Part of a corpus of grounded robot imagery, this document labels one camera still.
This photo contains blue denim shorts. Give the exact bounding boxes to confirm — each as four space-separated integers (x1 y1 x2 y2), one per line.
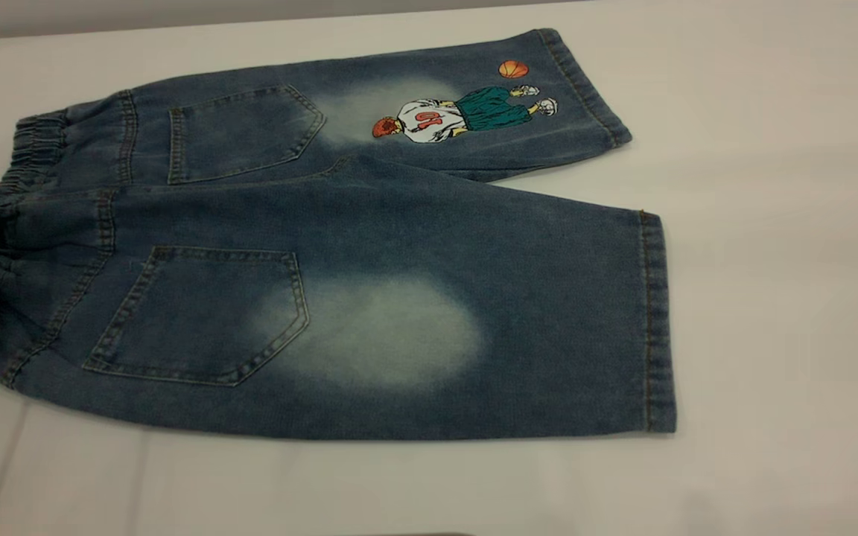
0 28 678 441

